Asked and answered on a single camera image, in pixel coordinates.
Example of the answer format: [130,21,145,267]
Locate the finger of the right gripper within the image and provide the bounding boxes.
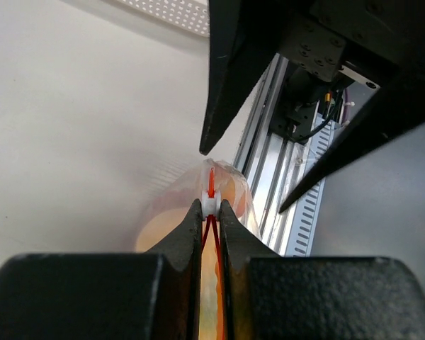
[199,0,290,155]
[278,70,425,213]

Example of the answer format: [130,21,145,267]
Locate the peach fruit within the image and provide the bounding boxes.
[220,173,251,219]

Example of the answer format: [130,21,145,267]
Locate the slotted white cable duct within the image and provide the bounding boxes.
[280,120,341,257]

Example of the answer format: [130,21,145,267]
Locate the aluminium mounting rail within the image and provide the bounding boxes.
[234,55,303,256]

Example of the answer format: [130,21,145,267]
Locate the white perforated plastic basket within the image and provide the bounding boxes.
[115,0,210,38]

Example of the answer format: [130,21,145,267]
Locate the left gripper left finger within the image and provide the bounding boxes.
[0,200,203,339]

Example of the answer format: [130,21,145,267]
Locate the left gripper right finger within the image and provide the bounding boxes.
[219,201,425,339]

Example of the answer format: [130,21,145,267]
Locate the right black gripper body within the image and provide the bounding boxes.
[278,1,425,84]

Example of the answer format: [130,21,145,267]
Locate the clear zip top bag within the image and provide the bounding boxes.
[132,158,261,340]

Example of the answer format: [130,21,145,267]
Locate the orange fruit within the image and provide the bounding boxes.
[135,207,224,339]

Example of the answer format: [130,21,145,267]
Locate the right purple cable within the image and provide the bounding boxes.
[341,88,355,123]

